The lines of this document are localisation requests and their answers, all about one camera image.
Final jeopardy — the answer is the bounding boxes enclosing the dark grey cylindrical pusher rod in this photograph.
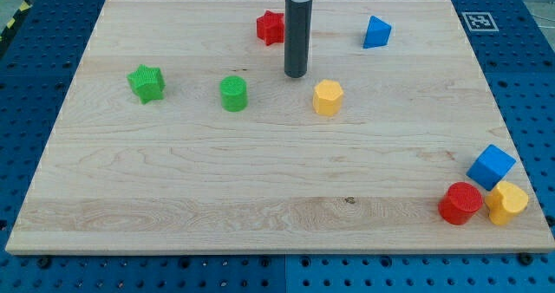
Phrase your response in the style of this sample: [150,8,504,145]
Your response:
[284,0,312,78]

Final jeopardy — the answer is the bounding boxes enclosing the yellow hexagon block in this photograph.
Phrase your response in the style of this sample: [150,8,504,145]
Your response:
[312,79,343,116]

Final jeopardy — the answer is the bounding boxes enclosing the red star block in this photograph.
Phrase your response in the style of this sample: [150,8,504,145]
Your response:
[256,10,284,46]

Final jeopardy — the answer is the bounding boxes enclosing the blue triangle block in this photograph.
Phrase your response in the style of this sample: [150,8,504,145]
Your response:
[362,16,392,49]

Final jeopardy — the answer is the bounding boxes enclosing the green cylinder block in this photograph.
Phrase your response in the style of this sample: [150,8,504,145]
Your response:
[219,75,248,112]

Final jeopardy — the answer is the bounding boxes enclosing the green star block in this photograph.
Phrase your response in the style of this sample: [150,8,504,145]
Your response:
[127,64,165,104]

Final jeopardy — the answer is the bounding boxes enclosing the light wooden board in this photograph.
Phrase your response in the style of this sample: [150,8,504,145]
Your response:
[6,0,554,256]

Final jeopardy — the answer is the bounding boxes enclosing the white fiducial marker tag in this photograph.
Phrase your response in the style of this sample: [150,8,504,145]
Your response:
[462,11,499,32]

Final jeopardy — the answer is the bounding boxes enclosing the blue cube block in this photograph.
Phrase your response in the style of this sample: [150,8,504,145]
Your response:
[467,144,516,191]

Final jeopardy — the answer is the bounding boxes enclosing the red cylinder block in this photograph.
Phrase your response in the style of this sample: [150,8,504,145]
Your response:
[438,182,483,225]

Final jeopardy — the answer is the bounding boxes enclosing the yellow heart block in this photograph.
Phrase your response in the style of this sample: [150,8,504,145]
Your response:
[485,180,529,225]

